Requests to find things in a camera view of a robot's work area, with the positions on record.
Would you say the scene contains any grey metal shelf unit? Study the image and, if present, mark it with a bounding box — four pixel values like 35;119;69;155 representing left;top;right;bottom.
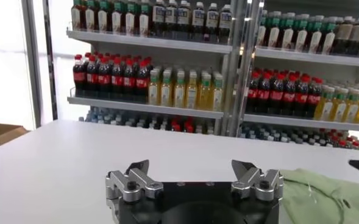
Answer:
227;0;359;152
65;0;250;136

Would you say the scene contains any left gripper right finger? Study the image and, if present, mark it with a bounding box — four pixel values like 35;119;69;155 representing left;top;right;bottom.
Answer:
230;159;285;202

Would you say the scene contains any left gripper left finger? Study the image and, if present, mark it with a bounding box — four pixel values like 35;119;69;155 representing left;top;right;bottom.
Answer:
105;159;165;204

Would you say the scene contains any thin black window post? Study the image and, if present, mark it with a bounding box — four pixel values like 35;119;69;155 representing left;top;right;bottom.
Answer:
41;0;59;121

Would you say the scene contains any dark tea bottle green cap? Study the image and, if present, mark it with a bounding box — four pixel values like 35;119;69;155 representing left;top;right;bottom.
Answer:
257;12;267;47
84;0;96;32
97;0;109;33
267;11;282;49
124;0;137;35
294;13;310;52
71;0;82;31
138;0;151;37
111;0;124;34
281;12;296;50
308;15;324;53
321;16;337;55

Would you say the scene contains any dark drink bottle beige label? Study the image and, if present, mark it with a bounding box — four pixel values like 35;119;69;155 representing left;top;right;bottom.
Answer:
348;17;359;57
334;16;354;55

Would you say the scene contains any green t-shirt red print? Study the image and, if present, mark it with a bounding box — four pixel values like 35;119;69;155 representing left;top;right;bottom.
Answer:
279;168;359;224

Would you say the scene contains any brown cardboard box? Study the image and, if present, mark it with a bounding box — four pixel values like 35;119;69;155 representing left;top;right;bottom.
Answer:
0;122;30;145

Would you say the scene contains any wide grey window mullion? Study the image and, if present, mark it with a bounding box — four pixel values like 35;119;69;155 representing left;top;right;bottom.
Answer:
20;0;43;128

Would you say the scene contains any dark drink bottle blue label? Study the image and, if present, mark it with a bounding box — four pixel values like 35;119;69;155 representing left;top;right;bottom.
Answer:
165;0;179;39
191;1;206;41
177;0;191;40
205;2;219;43
152;0;166;37
218;3;233;44

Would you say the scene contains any cola bottle red cap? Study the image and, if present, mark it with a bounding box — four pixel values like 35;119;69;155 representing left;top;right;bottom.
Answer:
135;60;151;103
257;72;272;114
307;77;323;119
123;59;137;101
111;58;125;100
294;75;310;117
246;72;259;113
72;54;87;97
86;56;100;97
270;74;285;115
282;75;297;116
98;57;112;99

